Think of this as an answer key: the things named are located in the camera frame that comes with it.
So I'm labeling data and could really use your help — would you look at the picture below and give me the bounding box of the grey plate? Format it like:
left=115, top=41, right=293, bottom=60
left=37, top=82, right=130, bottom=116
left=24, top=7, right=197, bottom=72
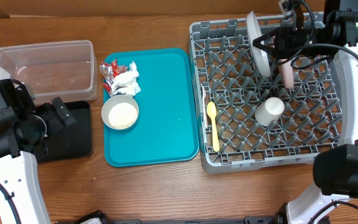
left=246, top=11, right=272, bottom=78

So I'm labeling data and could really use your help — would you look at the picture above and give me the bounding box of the grey bowl with rice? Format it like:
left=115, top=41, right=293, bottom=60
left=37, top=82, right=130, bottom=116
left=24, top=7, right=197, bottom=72
left=101, top=95, right=139, bottom=130

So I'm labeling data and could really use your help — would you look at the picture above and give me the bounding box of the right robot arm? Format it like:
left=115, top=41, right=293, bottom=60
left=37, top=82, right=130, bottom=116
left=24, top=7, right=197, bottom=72
left=246, top=0, right=358, bottom=223

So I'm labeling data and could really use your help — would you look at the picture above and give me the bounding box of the white plastic utensil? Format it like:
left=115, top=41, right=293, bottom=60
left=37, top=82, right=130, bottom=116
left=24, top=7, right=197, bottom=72
left=200, top=84, right=208, bottom=129

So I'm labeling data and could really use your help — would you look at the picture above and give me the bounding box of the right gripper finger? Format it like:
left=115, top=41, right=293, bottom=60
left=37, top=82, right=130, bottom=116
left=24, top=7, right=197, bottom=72
left=252, top=28, right=280, bottom=44
left=252, top=42, right=278, bottom=60

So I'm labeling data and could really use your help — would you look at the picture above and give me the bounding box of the black tray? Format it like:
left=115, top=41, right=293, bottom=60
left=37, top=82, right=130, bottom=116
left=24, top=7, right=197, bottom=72
left=35, top=101, right=93, bottom=164

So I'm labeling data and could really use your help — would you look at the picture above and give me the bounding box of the yellow plastic spoon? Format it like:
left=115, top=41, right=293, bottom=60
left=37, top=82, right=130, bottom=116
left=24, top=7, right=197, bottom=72
left=206, top=101, right=220, bottom=152

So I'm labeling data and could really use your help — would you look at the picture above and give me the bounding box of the clear plastic bin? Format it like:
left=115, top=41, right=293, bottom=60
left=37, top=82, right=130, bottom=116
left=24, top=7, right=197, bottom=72
left=0, top=40, right=98, bottom=105

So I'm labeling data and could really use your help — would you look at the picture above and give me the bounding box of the grey dishwasher rack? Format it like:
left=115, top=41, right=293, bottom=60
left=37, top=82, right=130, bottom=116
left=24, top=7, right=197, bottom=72
left=189, top=19, right=342, bottom=174

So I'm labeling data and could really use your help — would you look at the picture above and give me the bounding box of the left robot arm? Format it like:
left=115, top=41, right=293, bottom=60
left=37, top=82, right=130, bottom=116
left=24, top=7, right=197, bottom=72
left=0, top=78, right=76, bottom=223

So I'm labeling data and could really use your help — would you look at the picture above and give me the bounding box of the teal serving tray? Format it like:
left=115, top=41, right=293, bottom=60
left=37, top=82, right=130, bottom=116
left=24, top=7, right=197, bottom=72
left=104, top=48, right=200, bottom=167

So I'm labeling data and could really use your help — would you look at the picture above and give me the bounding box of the red foil wrapper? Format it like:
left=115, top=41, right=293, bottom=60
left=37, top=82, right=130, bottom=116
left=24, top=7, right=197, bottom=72
left=99, top=59, right=128, bottom=95

